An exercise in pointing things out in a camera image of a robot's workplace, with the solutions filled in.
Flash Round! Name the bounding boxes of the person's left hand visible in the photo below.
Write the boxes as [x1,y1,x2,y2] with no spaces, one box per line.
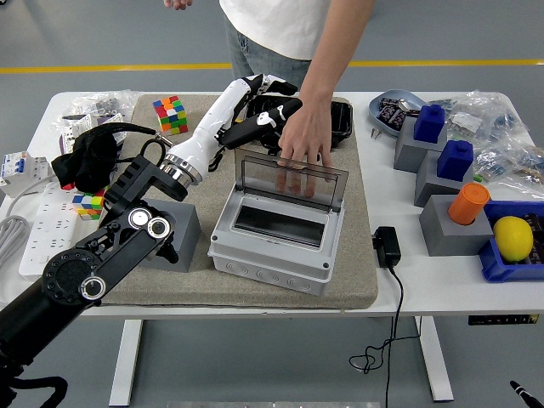
[274,97,334,200]

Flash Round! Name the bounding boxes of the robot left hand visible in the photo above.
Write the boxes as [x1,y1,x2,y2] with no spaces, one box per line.
[167,74,303,172]

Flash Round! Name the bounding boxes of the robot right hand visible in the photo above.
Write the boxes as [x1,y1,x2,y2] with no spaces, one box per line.
[508,380,535,408]

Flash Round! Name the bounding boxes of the grey junction box clear lid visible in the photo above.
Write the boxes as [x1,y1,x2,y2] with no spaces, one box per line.
[207,147,349,298]

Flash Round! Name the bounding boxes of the blue block battery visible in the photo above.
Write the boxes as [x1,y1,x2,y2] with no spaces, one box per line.
[413,104,446,144]
[436,139,474,180]

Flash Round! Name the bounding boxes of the orange cylinder battery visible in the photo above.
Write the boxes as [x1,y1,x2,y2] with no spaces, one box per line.
[447,182,491,226]

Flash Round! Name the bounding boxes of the black plastic tray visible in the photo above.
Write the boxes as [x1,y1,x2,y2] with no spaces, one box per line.
[244,95,354,150]

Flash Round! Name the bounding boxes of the large colourful puzzle cube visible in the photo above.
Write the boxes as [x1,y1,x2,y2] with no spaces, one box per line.
[152,94,190,138]

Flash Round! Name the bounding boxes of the black table control panel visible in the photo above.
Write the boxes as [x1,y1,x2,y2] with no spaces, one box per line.
[467,314,540,326]

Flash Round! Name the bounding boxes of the blue-grey bowl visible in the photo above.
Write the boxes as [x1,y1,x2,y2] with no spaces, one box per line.
[368,88,428,138]

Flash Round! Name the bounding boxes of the dark printed packets in bowl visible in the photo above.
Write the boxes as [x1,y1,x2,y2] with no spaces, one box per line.
[377,96,421,128]

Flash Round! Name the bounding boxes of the white table leg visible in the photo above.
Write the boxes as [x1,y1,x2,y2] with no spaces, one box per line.
[108,319,144,407]
[414,316,455,403]

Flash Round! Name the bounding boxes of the grey block holder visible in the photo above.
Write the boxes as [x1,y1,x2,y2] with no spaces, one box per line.
[394,115,448,174]
[414,149,475,208]

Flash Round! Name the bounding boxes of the grey block with round hole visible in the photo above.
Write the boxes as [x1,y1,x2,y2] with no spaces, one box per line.
[418,194,495,257]
[139,198,201,273]

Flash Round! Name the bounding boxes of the clear bags with parts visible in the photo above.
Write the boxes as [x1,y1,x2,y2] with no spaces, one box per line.
[50,88,139,154]

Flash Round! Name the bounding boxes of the blue storage bin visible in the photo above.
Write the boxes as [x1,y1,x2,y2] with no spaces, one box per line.
[478,200,544,284]

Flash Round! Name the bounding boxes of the black cloth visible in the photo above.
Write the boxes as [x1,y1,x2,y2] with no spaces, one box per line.
[50,125,122,195]

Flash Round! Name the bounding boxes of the black power adapter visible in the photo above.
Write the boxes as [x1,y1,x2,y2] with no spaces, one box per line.
[371,226,402,269]

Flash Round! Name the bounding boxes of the small colourful puzzle cube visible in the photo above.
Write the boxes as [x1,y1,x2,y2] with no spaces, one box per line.
[71,189,107,222]

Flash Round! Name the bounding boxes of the dark printed packets in bin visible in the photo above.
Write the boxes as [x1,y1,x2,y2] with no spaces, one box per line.
[521,212,544,267]

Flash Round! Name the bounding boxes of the yellow lemon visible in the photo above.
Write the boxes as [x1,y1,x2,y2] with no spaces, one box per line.
[492,215,534,263]

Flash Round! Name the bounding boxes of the grey-brown mat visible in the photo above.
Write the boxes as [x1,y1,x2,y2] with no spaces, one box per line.
[80,93,379,310]

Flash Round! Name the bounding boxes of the clear bag of small parts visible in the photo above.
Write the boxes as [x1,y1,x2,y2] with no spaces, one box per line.
[471,139,544,196]
[428,88,532,144]

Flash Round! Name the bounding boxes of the white power strip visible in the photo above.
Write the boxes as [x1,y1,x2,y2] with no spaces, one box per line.
[19,180,88,280]

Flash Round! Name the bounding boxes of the white circuit breaker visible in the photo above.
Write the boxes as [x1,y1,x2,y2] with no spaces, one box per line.
[0,150,54,199]

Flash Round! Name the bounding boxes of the black adapter cord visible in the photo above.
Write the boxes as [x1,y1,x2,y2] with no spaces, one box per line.
[348,265,422,408]

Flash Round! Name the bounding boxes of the grey power strip cable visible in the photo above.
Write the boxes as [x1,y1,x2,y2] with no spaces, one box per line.
[0,172,59,273]

